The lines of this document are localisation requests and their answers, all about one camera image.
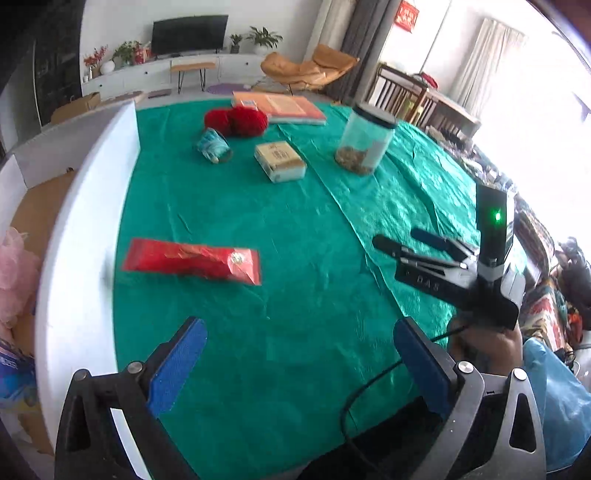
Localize dark wooden armchair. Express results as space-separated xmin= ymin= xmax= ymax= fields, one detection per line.
xmin=365 ymin=62 xmax=481 ymax=139

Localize pink mesh bath sponge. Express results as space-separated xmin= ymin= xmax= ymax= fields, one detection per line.
xmin=0 ymin=227 xmax=43 ymax=329

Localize white standing air conditioner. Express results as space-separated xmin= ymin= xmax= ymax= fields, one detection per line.
xmin=305 ymin=0 xmax=356 ymax=61

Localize orange lounge chair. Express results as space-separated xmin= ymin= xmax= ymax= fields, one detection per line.
xmin=260 ymin=44 xmax=361 ymax=95

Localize white box with cardboard bottom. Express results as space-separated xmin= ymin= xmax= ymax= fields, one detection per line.
xmin=0 ymin=100 xmax=153 ymax=480

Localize red flowers in vase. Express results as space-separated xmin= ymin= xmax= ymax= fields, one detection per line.
xmin=83 ymin=45 xmax=109 ymax=79

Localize brown cardboard box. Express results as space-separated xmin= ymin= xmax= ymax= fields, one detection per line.
xmin=50 ymin=91 xmax=101 ymax=124

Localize long white television cabinet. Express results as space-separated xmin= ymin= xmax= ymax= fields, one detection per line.
xmin=82 ymin=52 xmax=269 ymax=100

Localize person's right forearm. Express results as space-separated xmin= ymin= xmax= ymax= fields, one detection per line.
xmin=522 ymin=337 xmax=591 ymax=474

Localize red foil packet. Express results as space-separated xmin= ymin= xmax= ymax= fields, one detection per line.
xmin=122 ymin=237 xmax=262 ymax=286

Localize orange bench with metal legs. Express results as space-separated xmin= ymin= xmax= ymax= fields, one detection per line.
xmin=170 ymin=61 xmax=218 ymax=94

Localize red wall decoration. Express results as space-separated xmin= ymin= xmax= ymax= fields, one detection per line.
xmin=394 ymin=0 xmax=420 ymax=32

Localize green tablecloth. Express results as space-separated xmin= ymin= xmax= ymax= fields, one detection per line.
xmin=113 ymin=99 xmax=527 ymax=480

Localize black cable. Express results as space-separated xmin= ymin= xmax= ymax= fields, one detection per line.
xmin=341 ymin=323 xmax=469 ymax=467

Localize beige tissue pack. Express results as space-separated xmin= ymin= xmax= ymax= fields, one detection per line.
xmin=254 ymin=141 xmax=308 ymax=184

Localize orange book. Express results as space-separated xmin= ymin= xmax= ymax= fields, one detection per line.
xmin=231 ymin=91 xmax=328 ymax=126

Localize white sheer curtain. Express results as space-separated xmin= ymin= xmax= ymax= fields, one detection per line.
xmin=450 ymin=17 xmax=527 ymax=112

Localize large leafy potted plant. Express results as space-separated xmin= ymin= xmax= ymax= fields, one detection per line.
xmin=246 ymin=26 xmax=283 ymax=55

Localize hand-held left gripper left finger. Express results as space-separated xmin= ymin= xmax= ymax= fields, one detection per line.
xmin=54 ymin=316 xmax=208 ymax=480

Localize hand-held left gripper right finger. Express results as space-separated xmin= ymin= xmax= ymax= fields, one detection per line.
xmin=393 ymin=316 xmax=548 ymax=480

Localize black glass cabinet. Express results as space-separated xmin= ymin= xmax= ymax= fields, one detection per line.
xmin=34 ymin=0 xmax=86 ymax=125

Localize black flat television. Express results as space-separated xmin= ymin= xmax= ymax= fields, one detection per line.
xmin=151 ymin=15 xmax=229 ymax=58

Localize person's right hand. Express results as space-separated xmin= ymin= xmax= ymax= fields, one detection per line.
xmin=455 ymin=314 xmax=525 ymax=374

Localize clear jar with black lid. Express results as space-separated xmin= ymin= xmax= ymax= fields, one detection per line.
xmin=335 ymin=102 xmax=398 ymax=177

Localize blue printed packet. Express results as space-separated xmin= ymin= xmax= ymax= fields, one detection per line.
xmin=0 ymin=339 xmax=40 ymax=411

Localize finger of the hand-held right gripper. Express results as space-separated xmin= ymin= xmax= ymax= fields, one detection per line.
xmin=372 ymin=234 xmax=469 ymax=271
xmin=410 ymin=227 xmax=478 ymax=259

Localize bushy green potted plant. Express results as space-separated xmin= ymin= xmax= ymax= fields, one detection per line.
xmin=112 ymin=41 xmax=141 ymax=68

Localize red fluffy pompom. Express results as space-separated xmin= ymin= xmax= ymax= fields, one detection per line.
xmin=228 ymin=105 xmax=269 ymax=138
xmin=204 ymin=108 xmax=233 ymax=137

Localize grey curtain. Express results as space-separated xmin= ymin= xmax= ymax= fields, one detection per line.
xmin=318 ymin=0 xmax=402 ymax=104

